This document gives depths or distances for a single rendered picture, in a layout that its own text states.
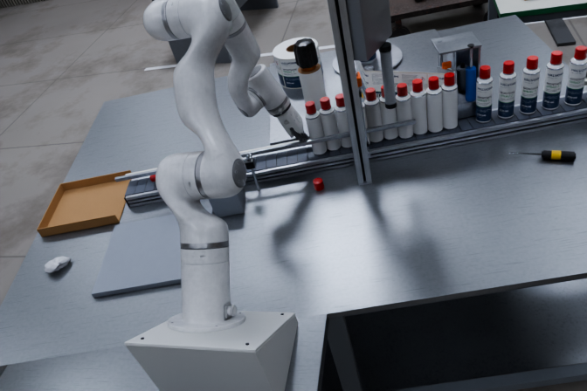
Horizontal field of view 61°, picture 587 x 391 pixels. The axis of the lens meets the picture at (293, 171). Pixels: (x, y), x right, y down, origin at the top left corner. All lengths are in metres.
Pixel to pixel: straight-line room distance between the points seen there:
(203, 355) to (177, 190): 0.39
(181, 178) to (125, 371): 0.55
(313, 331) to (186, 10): 0.85
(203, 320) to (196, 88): 0.55
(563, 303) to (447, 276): 0.82
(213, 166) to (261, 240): 0.48
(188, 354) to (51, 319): 0.67
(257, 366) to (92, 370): 0.56
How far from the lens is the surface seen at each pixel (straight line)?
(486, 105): 1.80
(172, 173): 1.24
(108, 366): 1.51
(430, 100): 1.73
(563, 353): 2.05
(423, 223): 1.54
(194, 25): 1.23
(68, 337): 1.65
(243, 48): 1.48
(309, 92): 1.93
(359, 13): 1.37
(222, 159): 1.18
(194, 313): 1.24
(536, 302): 2.15
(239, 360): 1.11
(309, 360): 1.31
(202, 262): 1.21
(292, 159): 1.78
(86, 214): 2.03
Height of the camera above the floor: 1.94
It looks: 38 degrees down
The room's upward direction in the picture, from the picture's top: 15 degrees counter-clockwise
